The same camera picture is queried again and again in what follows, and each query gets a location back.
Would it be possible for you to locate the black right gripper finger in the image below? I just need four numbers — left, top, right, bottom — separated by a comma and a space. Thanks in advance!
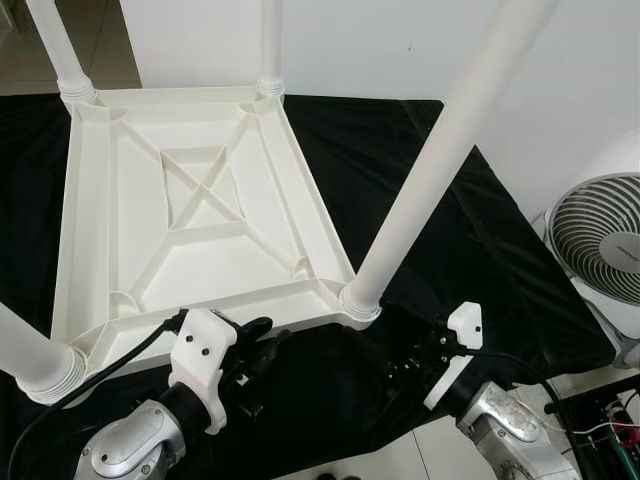
385, 300, 433, 341

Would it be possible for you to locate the white plastic children tabletop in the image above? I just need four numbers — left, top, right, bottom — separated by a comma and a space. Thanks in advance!
48, 85, 386, 386

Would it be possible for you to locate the black metal shelf rack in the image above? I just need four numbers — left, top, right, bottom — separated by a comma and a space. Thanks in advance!
545, 375, 640, 480

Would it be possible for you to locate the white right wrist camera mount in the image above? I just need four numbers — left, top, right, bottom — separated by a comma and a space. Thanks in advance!
423, 300, 484, 411

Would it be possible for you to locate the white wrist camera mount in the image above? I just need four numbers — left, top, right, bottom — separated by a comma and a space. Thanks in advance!
423, 300, 484, 411
168, 308, 239, 436

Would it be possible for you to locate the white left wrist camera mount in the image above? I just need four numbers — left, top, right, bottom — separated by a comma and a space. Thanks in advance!
168, 308, 239, 436

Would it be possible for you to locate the thin white cable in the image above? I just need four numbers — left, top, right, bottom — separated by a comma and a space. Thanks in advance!
558, 405, 640, 441

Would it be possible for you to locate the white pedestal fan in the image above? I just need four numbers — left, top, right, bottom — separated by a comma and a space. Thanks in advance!
545, 130, 640, 368

